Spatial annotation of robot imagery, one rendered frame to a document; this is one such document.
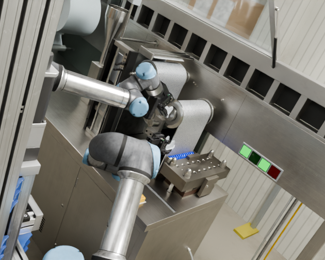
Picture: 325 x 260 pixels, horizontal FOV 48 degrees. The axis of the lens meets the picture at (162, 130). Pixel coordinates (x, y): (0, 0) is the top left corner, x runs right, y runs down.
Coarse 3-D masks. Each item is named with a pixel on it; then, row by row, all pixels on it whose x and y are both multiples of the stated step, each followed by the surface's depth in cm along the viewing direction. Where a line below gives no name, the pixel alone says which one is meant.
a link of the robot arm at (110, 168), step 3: (108, 165) 160; (108, 168) 160; (111, 168) 160; (114, 168) 160; (117, 168) 160; (108, 171) 162; (111, 171) 161; (114, 171) 161; (117, 171) 161; (114, 174) 163; (117, 174) 162; (114, 177) 163; (117, 177) 162; (117, 180) 163
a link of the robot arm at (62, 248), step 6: (60, 246) 109; (66, 246) 109; (48, 252) 106; (54, 252) 106; (60, 252) 106; (66, 252) 107; (72, 252) 107; (78, 252) 108; (48, 258) 103; (54, 258) 104; (60, 258) 104; (66, 258) 105; (72, 258) 105; (78, 258) 106
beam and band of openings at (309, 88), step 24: (144, 0) 229; (144, 24) 240; (168, 24) 227; (192, 24) 206; (192, 48) 216; (216, 48) 205; (240, 48) 187; (216, 72) 198; (240, 72) 196; (264, 72) 180; (288, 72) 172; (264, 96) 188; (288, 96) 180; (312, 96) 165; (288, 120) 173; (312, 120) 173
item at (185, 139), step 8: (184, 128) 181; (192, 128) 187; (200, 128) 193; (176, 136) 181; (184, 136) 186; (192, 136) 192; (176, 144) 185; (184, 144) 191; (192, 144) 197; (176, 152) 190; (184, 152) 195
